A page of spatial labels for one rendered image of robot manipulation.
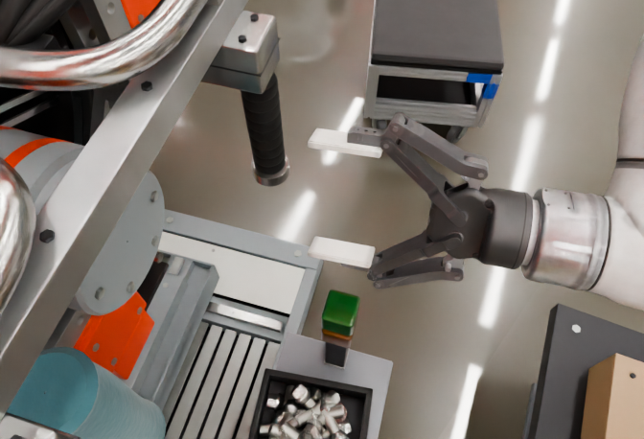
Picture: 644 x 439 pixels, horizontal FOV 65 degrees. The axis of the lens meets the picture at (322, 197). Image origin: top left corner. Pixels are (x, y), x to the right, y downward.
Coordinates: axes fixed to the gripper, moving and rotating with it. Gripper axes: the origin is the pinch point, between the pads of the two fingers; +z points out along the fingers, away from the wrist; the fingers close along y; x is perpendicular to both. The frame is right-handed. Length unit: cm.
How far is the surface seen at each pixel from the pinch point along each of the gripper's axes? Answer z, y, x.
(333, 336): -2.0, -20.2, 0.7
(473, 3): -14, -4, -111
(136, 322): 29.9, -30.7, -2.3
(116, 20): 26.9, 13.6, -8.4
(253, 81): 5.4, 13.2, 3.4
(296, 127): 34, -42, -97
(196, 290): 37, -53, -31
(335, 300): -2.1, -14.1, 0.4
